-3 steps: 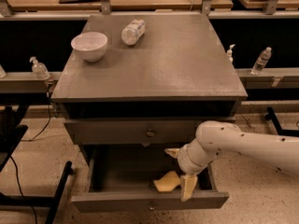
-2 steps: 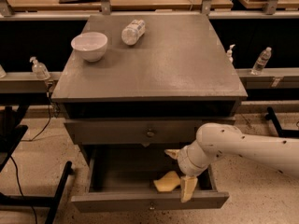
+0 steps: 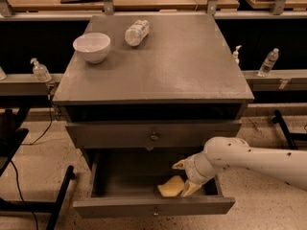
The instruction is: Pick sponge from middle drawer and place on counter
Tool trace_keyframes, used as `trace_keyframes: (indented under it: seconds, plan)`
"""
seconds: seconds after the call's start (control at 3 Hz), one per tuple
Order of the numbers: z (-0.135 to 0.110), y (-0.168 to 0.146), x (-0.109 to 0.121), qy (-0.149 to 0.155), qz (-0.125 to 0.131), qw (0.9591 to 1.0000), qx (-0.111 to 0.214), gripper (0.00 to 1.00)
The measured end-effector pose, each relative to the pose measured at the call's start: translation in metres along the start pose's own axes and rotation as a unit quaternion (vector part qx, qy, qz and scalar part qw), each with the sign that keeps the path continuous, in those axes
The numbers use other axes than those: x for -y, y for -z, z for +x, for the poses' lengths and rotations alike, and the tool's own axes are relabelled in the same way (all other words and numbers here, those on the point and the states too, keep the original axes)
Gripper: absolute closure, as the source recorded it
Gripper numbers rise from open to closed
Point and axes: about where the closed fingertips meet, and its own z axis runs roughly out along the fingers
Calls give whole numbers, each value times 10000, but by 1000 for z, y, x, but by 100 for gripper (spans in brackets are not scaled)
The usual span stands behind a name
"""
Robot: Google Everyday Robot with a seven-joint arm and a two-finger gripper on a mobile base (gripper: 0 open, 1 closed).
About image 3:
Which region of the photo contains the small white pump bottle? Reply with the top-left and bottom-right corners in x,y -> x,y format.
232,45 -> 242,65

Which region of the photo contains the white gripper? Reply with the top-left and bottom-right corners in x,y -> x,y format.
172,153 -> 215,197

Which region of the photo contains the closed upper drawer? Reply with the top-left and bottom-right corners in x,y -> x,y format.
66,120 -> 242,150

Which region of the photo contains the black stand leg right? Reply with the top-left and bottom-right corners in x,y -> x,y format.
272,109 -> 307,150

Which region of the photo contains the white ceramic bowl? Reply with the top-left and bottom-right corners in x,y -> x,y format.
73,33 -> 110,63

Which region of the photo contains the black chair base left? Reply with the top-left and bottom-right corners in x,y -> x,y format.
0,108 -> 75,230

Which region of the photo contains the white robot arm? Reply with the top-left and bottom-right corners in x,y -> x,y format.
173,137 -> 307,197

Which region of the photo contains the open middle drawer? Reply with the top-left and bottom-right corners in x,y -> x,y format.
74,148 -> 235,218

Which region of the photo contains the clear plastic bottle lying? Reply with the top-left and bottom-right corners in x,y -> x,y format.
125,20 -> 150,47

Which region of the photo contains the yellow sponge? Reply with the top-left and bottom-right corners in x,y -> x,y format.
157,175 -> 184,197

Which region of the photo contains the left hand sanitizer bottle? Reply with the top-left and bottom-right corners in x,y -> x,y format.
30,57 -> 52,82

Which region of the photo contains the black floor cable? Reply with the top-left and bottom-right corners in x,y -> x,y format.
9,94 -> 56,230

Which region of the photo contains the standing clear water bottle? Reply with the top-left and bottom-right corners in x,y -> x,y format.
257,48 -> 279,78

